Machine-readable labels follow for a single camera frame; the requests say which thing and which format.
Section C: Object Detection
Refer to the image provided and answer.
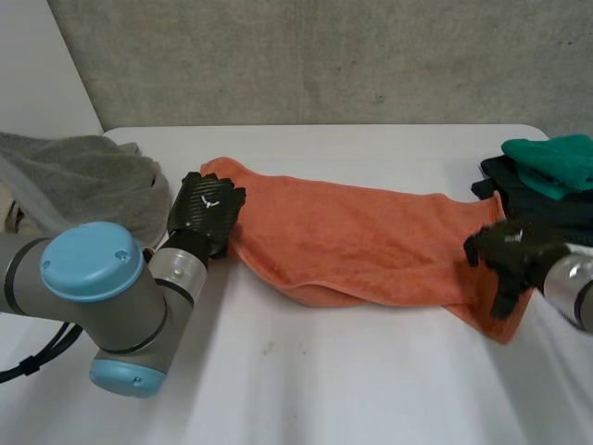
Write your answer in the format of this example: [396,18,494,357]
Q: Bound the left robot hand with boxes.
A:
[165,171,247,261]

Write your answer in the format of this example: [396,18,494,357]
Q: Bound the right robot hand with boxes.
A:
[463,219,569,321]

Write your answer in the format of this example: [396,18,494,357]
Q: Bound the coral towel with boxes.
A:
[199,156,532,346]

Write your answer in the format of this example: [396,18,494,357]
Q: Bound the dark blue cloth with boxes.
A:
[471,155,593,248]

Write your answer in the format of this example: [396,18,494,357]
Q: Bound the teal towel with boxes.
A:
[500,133,593,201]

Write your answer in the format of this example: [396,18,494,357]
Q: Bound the grey towel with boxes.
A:
[0,131,171,248]

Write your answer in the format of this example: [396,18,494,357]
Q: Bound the beige shorts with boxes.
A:
[0,183,29,235]

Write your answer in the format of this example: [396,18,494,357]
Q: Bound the black cable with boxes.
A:
[0,321,85,384]

